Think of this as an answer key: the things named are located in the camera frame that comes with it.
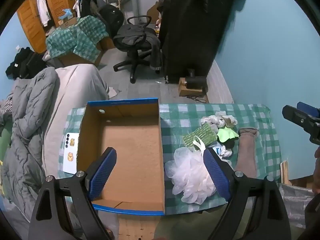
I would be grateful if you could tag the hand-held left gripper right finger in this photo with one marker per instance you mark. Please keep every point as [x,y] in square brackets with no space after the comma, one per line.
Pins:
[216,172]

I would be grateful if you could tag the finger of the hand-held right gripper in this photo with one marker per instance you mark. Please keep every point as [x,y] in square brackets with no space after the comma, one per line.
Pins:
[301,121]
[308,108]

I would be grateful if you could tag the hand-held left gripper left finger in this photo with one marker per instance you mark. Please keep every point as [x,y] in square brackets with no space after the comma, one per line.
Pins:
[103,172]

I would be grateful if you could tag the blue-rimmed cardboard box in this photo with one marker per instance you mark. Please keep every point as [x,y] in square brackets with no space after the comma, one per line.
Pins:
[132,150]

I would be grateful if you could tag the neon green cloth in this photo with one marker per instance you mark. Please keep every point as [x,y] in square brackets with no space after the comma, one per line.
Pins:
[225,135]

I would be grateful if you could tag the white and blue sock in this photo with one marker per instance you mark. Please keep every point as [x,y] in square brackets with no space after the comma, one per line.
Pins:
[225,153]

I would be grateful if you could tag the white bath loofah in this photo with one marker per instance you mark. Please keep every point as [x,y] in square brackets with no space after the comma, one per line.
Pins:
[190,172]

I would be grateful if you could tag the black sock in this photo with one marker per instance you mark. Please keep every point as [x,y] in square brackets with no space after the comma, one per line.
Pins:
[228,145]

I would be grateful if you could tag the white smartphone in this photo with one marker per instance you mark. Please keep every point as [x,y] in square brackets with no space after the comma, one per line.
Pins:
[71,165]

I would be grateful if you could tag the brown sock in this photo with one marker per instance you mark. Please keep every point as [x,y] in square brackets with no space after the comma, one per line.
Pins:
[246,152]

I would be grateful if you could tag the green textured scrub cloth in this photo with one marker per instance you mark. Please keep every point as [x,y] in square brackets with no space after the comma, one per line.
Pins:
[200,135]

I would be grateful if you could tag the wooden plank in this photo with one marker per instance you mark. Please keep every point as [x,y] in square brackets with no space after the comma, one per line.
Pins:
[285,172]

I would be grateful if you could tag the white crumpled sock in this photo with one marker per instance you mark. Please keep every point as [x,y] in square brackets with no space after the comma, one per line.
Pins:
[212,118]

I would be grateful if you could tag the green checked tablecloth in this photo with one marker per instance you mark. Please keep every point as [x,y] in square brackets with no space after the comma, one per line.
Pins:
[180,115]

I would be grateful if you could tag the grey plastic bag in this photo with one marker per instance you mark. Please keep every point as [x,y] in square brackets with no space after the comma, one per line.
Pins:
[295,202]

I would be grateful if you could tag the small brown cardboard box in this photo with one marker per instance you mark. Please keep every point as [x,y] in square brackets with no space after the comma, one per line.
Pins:
[183,90]

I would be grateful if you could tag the beige bed sheet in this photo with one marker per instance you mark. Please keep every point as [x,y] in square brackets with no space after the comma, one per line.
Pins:
[75,85]

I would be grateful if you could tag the grey quilted duvet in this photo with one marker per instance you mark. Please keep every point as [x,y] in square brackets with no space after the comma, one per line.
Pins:
[27,120]

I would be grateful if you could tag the black cylindrical device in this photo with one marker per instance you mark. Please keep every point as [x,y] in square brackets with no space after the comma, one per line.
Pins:
[196,81]

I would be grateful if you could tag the striped cloth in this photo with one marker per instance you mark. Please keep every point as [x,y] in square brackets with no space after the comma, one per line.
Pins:
[6,106]

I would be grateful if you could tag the black office chair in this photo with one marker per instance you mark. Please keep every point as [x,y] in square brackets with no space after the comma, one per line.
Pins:
[133,57]

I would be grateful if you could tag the black clothes pile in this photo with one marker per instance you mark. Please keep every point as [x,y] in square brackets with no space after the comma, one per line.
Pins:
[25,62]

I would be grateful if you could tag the dark grey garment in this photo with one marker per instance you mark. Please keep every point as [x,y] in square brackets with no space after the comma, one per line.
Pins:
[132,37]

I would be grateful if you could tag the green checked cloth cover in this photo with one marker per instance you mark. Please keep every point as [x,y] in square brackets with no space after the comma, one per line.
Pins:
[65,40]

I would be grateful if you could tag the black hanging coats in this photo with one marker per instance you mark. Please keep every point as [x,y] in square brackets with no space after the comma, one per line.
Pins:
[190,30]

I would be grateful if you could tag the open cardboard box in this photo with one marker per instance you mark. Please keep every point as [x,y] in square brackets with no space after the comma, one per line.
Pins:
[67,21]

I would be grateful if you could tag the black backpack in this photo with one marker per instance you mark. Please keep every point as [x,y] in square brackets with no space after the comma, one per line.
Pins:
[110,15]

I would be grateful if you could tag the white hanging shirt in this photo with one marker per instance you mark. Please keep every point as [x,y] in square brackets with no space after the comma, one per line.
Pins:
[43,10]

